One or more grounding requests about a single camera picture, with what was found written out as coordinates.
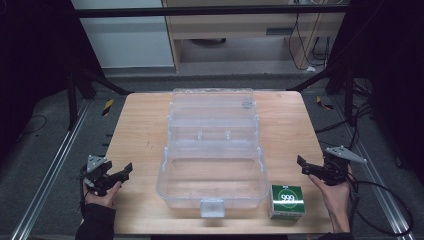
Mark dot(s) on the yellow black tape strip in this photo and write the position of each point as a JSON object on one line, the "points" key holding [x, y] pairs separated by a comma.
{"points": [[107, 107], [324, 103]]}

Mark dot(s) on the light wooden desk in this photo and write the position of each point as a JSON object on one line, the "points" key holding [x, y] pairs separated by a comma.
{"points": [[233, 31]]}

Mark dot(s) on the black metal stand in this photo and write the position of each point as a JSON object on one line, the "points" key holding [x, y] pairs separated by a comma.
{"points": [[348, 96], [72, 100]]}

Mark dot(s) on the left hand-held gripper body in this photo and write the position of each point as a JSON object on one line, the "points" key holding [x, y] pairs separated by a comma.
{"points": [[96, 175]]}

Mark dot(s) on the white cabinet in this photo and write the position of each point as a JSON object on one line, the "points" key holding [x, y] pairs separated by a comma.
{"points": [[130, 43]]}

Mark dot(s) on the clear plastic storage box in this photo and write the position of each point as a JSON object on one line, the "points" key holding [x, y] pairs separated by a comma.
{"points": [[213, 156]]}

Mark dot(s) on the person's left hand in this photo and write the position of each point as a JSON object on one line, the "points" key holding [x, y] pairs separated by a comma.
{"points": [[101, 198]]}

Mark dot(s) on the person's right hand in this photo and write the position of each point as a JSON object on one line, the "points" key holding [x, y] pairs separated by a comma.
{"points": [[331, 198]]}

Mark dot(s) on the dark curtain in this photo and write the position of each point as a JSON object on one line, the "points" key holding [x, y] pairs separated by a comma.
{"points": [[393, 66], [33, 60]]}

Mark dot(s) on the white plug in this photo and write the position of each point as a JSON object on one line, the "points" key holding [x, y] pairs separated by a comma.
{"points": [[310, 69]]}

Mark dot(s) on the green and white carton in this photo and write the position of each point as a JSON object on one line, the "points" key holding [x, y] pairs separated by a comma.
{"points": [[287, 201]]}

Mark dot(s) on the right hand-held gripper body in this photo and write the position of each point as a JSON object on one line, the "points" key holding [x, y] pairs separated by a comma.
{"points": [[335, 171]]}

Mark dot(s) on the aluminium floor rail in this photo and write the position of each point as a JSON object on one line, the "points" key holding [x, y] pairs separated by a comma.
{"points": [[373, 166], [50, 170]]}

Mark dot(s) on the black horizontal bar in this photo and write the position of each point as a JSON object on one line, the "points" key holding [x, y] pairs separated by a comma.
{"points": [[206, 12]]}

